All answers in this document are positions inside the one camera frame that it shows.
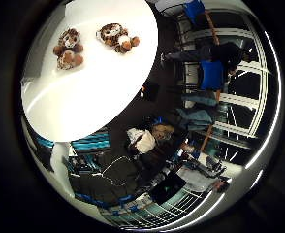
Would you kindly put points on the seated person in white top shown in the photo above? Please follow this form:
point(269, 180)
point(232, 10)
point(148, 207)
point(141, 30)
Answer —
point(145, 141)

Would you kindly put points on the lion plush toy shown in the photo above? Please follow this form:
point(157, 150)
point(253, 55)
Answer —
point(116, 37)

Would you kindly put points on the seated person in dark clothes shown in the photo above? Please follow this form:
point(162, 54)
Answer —
point(223, 53)

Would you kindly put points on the striped tiger plush toy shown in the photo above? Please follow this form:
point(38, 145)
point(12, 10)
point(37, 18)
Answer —
point(68, 48)

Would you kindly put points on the blue chair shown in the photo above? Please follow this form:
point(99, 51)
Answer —
point(212, 76)
point(194, 9)

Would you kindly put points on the teal striped box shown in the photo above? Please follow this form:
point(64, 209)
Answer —
point(92, 141)

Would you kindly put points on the blue denim cloth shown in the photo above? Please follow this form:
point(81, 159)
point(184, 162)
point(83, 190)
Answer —
point(196, 118)

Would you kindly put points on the black monitor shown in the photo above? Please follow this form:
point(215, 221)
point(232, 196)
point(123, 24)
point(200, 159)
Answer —
point(166, 191)

